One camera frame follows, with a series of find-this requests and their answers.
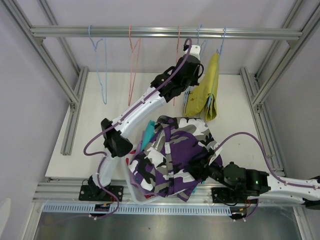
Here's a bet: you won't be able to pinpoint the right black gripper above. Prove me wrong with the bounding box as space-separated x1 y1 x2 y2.
183 152 236 191

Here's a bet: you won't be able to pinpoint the purple grey camouflage trousers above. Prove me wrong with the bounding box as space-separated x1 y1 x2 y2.
128 115 218 202

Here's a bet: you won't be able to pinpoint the pink wire hanger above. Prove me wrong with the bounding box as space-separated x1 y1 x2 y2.
128 25 141 106

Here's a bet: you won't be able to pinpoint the white plastic basket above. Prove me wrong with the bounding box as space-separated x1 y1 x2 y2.
121 153 161 205

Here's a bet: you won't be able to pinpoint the teal trousers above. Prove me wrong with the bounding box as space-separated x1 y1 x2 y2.
140 120 156 152

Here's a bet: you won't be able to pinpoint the light blue wire hanger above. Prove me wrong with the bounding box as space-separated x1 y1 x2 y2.
88 24 108 105

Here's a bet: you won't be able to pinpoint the lilac purple trousers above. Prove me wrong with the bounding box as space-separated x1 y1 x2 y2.
128 130 148 190

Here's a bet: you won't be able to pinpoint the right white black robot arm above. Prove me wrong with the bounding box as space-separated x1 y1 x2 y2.
190 159 320 210

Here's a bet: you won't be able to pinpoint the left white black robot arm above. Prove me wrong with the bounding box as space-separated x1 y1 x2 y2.
83 53 204 201

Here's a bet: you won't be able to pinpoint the olive yellow trousers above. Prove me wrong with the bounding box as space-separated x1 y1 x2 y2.
182 61 213 122

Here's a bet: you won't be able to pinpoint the blue hanger under olive trousers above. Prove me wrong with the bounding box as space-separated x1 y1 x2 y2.
205 27 227 120

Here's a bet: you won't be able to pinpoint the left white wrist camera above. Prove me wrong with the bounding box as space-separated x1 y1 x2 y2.
183 44 201 60

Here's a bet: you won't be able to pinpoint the aluminium hanging rail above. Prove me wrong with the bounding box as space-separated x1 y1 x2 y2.
30 25 303 41

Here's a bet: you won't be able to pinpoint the right aluminium frame posts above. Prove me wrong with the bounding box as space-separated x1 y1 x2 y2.
239 0 320 176

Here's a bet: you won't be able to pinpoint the aluminium frame posts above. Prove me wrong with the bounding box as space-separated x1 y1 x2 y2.
0 0 89 156
239 0 320 176

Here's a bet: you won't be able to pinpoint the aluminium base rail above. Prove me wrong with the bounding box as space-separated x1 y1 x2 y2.
32 178 306 207

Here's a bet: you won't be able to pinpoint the left aluminium frame posts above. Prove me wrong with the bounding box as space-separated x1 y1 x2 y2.
0 0 89 156

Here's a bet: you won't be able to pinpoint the white slotted cable duct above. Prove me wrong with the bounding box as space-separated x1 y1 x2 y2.
42 203 232 216

